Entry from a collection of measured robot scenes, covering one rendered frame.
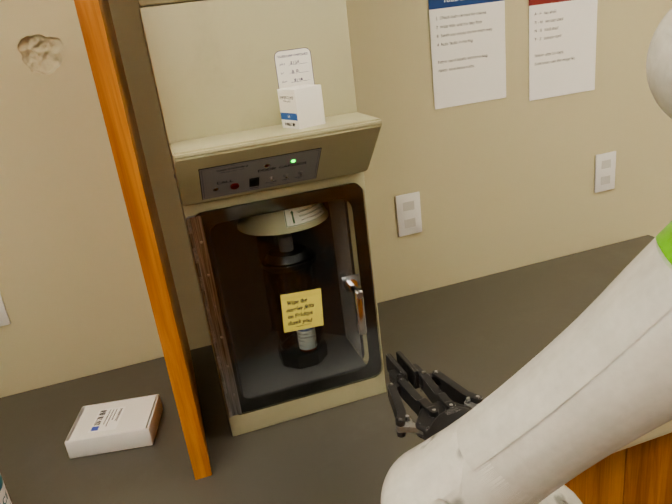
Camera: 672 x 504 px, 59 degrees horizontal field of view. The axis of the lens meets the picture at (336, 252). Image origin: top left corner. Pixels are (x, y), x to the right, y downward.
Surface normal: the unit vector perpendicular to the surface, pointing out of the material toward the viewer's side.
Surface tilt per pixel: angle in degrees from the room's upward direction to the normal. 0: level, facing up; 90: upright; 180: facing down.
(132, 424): 0
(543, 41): 90
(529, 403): 59
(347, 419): 0
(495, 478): 80
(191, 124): 90
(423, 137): 90
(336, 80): 90
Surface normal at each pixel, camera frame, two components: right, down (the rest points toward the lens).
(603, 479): 0.30, 0.30
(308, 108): 0.59, 0.22
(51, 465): -0.12, -0.93
